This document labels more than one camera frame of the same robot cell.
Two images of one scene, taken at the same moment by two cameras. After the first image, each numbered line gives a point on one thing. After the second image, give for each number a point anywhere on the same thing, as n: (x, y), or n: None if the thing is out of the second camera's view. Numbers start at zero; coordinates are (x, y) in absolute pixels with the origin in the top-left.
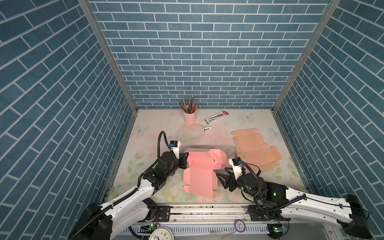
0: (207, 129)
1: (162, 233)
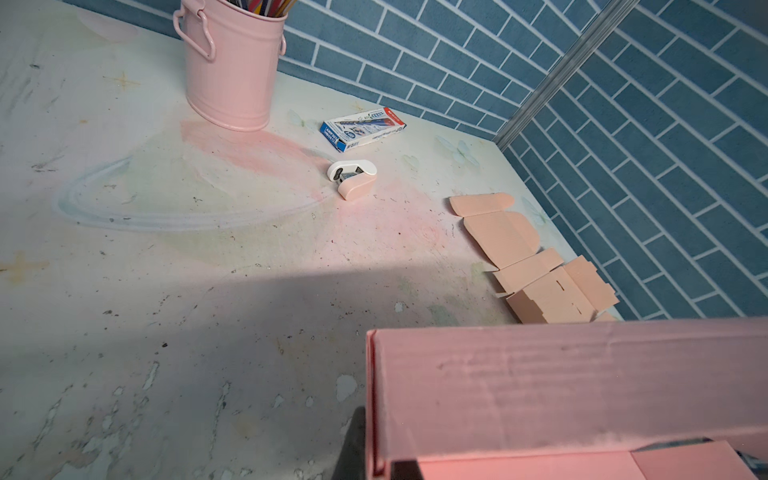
0: (353, 177)
1: None
